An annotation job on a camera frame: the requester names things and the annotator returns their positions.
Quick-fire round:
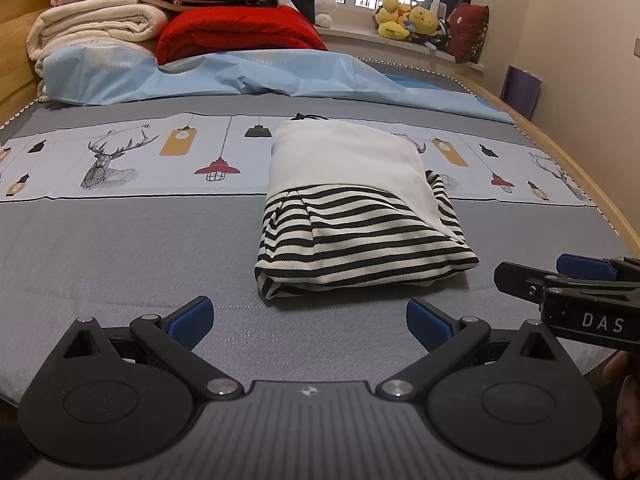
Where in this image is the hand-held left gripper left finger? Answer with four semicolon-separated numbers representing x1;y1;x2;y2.
47;296;251;402

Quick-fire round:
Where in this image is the dark red cushion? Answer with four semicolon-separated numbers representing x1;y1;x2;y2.
445;2;490;64

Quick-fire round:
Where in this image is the person's right hand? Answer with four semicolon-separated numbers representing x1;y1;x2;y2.
601;350;640;466

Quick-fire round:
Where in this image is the white plush toy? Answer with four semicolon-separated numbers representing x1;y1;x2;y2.
314;0;338;28

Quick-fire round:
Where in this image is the light blue sheet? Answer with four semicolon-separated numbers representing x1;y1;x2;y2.
42;42;516;123

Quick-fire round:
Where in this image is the red folded blanket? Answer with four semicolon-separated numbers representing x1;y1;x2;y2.
156;4;328;66

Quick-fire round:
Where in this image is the cream folded blanket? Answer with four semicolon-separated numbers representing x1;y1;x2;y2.
26;0;171;103

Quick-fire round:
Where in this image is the yellow duck plush toy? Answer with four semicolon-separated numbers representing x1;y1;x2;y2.
374;0;413;41

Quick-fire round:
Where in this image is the striped hooded shirt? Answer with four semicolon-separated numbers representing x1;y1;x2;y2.
254;112;481;302

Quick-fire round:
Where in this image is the purple box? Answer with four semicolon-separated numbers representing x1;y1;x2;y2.
501;65;543;120

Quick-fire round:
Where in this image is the dark striped plush toy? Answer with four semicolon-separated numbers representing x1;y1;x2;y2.
420;20;451;52

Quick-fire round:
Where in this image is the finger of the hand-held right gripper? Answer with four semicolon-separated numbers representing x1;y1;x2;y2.
556;254;640;286
493;261;640;306

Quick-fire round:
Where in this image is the white windowsill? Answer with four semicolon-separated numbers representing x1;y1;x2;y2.
317;25;486;78

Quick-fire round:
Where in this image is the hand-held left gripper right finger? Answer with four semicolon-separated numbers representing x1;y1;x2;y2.
374;298;576;402

